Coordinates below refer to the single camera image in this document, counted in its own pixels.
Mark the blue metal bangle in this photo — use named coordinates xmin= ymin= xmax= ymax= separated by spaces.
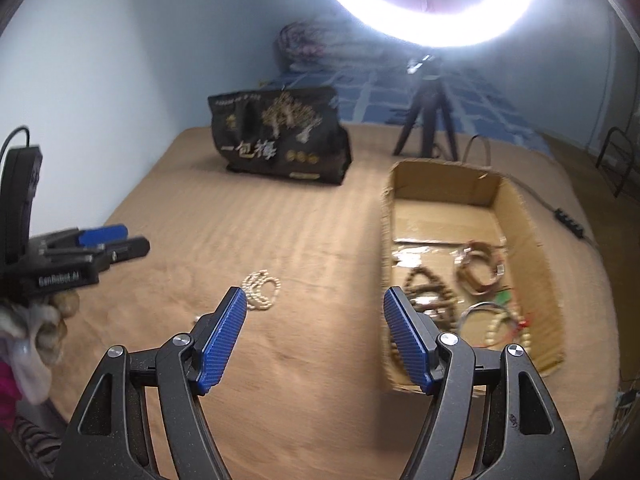
xmin=457 ymin=301 xmax=520 ymax=349

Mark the white pearl necklace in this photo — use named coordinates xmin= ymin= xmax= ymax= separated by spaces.
xmin=240 ymin=268 xmax=282 ymax=311

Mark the red strap wristwatch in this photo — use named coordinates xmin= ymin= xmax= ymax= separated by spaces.
xmin=454 ymin=240 xmax=506 ymax=296

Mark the gloved left hand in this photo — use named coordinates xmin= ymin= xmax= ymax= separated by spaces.
xmin=1 ymin=290 xmax=80 ymax=405

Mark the brown cardboard box tray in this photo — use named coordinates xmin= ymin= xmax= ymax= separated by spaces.
xmin=382 ymin=159 xmax=565 ymax=376

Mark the black snack bag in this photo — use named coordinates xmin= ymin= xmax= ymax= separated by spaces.
xmin=208 ymin=86 xmax=352 ymax=185

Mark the blue patterned bed sheet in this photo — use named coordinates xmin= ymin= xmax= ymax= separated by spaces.
xmin=264 ymin=67 xmax=551 ymax=155

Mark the black tripod stand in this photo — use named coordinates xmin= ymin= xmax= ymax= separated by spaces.
xmin=393 ymin=54 xmax=459 ymax=162

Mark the black metal rack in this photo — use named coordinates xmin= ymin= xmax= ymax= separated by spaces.
xmin=596 ymin=127 xmax=639 ymax=198

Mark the brown wooden bead necklace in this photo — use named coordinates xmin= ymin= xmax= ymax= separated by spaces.
xmin=389 ymin=264 xmax=464 ymax=366

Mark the cream bead bracelet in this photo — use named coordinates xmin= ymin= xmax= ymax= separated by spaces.
xmin=482 ymin=306 xmax=532 ymax=348

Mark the green jade pendant red cord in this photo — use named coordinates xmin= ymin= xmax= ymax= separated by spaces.
xmin=491 ymin=286 xmax=534 ymax=331

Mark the black power cable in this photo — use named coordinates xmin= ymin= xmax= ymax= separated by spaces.
xmin=462 ymin=134 xmax=601 ymax=254

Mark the black inline cable remote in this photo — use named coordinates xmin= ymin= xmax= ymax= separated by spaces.
xmin=553 ymin=208 xmax=585 ymax=240

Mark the white ring light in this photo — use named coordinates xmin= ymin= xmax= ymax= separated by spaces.
xmin=313 ymin=0 xmax=540 ymax=50

